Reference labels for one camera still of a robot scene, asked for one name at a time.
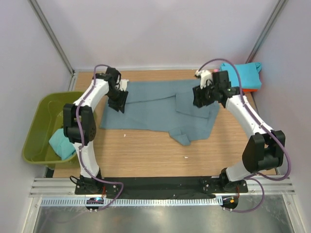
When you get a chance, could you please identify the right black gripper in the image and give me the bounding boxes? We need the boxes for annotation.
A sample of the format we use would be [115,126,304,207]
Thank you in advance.
[193,81,219,109]

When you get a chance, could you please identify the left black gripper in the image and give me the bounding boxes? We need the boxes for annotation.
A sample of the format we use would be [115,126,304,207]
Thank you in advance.
[106,88,128,113]

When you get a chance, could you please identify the grey-blue t-shirt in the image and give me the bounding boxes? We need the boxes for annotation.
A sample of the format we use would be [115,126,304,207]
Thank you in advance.
[100,79,220,146]

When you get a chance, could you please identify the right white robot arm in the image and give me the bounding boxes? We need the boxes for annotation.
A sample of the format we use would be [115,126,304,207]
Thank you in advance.
[192,70,285,192]

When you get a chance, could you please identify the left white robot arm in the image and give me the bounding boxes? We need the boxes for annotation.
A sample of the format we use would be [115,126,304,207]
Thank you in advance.
[63,65,128,194]

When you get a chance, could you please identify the folded orange t-shirt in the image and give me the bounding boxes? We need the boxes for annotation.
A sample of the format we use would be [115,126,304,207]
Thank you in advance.
[242,88,257,93]

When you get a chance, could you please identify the folded cyan t-shirt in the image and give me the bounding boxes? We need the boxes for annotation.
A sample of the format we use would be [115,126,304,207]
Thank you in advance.
[219,62,262,90]

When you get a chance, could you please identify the crumpled teal t-shirt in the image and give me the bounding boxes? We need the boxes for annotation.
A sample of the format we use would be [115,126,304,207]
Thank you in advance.
[49,129,75,160]

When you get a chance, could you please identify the green plastic basket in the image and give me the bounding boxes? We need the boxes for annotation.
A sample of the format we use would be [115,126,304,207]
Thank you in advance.
[22,91,83,168]

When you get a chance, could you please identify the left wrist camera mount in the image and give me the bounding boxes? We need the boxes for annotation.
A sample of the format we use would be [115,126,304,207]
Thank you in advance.
[119,79,129,91]

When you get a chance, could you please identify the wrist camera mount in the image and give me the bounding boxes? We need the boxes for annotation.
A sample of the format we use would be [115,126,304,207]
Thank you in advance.
[195,70,212,89]
[119,79,129,91]

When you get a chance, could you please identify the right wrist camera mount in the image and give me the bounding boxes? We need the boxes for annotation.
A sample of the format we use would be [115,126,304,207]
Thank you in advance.
[195,70,212,89]

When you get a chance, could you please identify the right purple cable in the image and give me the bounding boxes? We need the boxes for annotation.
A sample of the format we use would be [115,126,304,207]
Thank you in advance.
[198,58,292,214]

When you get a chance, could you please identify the purple cable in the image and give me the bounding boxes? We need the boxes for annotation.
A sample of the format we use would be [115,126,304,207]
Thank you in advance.
[76,64,124,211]
[198,58,292,214]

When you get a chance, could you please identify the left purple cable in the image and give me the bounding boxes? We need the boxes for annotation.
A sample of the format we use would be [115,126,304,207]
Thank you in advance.
[76,64,124,211]

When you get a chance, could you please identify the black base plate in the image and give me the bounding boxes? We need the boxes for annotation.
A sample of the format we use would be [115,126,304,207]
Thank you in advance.
[69,176,248,195]

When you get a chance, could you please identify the white slotted cable duct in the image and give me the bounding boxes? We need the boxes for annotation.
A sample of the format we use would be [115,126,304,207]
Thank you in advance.
[41,196,223,207]

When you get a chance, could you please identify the aluminium rail frame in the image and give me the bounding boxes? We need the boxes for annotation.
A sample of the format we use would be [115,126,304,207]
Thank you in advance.
[29,176,295,198]

